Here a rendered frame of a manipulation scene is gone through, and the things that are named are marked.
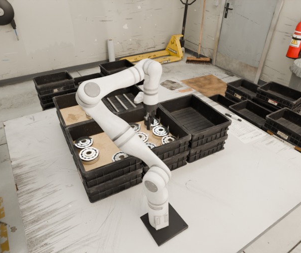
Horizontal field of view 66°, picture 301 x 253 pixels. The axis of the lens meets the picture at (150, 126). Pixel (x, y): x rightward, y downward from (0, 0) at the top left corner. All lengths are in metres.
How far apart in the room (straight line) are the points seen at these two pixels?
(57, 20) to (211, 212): 3.81
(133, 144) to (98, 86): 0.25
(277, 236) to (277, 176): 0.74
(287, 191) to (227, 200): 0.35
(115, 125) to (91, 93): 0.15
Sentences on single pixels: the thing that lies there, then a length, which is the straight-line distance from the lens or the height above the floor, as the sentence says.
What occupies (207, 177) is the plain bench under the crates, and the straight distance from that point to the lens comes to 1.39.
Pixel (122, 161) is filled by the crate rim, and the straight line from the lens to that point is 1.12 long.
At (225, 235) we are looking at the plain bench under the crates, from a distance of 1.21.
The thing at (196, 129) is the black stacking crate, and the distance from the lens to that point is 1.51.
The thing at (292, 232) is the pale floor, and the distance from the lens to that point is 2.26.
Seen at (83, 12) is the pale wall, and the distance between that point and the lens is 4.47.
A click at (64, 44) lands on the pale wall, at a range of 4.47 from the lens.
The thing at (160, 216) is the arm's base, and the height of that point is 0.80.
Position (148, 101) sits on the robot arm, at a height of 1.16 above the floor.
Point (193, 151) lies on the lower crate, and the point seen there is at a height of 0.80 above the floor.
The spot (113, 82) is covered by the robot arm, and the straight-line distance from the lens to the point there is 0.92.
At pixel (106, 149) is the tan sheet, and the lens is 1.34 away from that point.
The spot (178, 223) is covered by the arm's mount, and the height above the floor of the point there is 0.72.
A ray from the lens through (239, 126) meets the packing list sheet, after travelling 1.85.
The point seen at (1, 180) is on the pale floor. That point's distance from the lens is 2.65.
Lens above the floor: 1.71
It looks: 36 degrees down
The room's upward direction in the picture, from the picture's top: 1 degrees clockwise
